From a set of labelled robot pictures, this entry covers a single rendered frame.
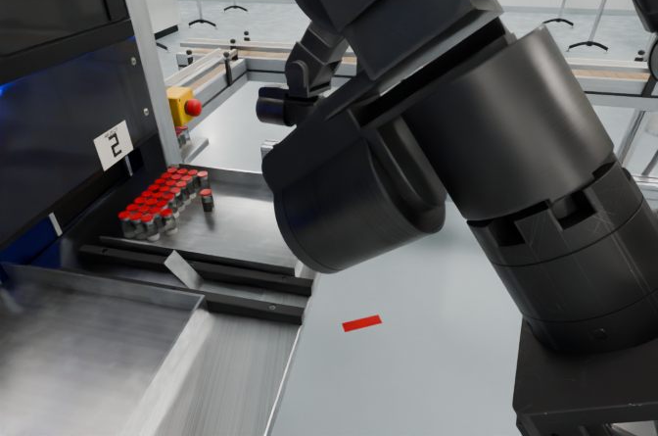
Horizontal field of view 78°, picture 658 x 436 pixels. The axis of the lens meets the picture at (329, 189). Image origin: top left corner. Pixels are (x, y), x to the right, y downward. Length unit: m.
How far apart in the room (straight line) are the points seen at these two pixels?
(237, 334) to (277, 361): 0.07
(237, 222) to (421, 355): 1.08
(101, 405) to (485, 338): 1.45
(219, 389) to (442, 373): 1.19
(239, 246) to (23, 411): 0.35
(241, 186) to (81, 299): 0.36
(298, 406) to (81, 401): 1.02
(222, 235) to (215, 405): 0.31
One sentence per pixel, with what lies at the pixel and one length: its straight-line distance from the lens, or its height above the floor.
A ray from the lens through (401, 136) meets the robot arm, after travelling 0.18.
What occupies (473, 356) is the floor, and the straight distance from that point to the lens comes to 1.74.
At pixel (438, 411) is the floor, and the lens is 1.59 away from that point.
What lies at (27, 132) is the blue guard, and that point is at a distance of 0.71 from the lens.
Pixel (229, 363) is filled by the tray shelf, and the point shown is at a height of 0.88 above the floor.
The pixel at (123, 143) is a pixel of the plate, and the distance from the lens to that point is 0.85.
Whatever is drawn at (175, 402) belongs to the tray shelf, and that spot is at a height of 0.88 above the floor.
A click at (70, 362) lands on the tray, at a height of 0.88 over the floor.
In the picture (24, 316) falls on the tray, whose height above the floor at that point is 0.88.
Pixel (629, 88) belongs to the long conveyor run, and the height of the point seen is 0.91.
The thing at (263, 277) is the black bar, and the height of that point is 0.90.
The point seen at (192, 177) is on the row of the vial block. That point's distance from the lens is 0.88.
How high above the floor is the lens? 1.35
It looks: 33 degrees down
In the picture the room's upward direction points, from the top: straight up
